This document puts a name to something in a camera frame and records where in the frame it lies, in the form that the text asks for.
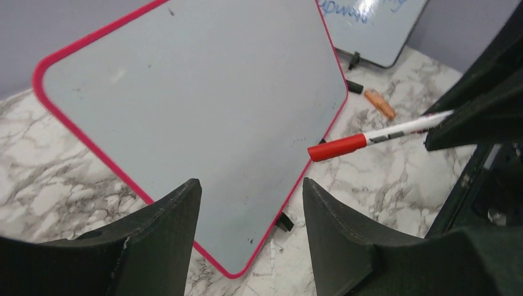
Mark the red white marker pen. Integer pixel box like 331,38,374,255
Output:
307,110,454,162

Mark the green capped black marker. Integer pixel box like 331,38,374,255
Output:
346,80,364,94

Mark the black framed written whiteboard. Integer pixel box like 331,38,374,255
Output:
317,0,427,68

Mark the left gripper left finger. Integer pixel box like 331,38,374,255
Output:
1,179,202,295

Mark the pink framed whiteboard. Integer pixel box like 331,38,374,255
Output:
32,1,348,279

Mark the black wire whiteboard stand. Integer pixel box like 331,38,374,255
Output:
274,51,362,233

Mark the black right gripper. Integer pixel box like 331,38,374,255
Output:
424,3,522,237

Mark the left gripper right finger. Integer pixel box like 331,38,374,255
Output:
302,178,522,295

